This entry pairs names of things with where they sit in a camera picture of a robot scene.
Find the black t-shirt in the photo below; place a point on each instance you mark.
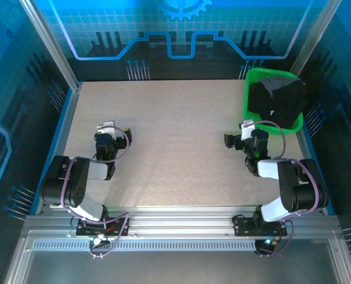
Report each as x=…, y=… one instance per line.
x=287, y=106

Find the green plastic basket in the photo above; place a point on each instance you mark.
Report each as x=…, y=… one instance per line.
x=281, y=127

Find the grey t-shirt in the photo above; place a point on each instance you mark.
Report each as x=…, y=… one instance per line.
x=274, y=84

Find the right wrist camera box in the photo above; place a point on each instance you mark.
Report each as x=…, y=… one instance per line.
x=247, y=127

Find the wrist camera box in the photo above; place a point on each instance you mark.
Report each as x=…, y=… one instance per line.
x=247, y=127
x=107, y=125

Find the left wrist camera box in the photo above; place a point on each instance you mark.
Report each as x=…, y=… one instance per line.
x=107, y=125

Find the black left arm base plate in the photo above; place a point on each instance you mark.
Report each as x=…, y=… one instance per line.
x=119, y=226

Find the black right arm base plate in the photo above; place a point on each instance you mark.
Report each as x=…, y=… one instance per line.
x=243, y=226

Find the aluminium mounting rail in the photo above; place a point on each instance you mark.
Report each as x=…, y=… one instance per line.
x=178, y=222

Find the aluminium frame post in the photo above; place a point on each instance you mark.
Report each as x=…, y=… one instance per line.
x=49, y=41
x=314, y=38

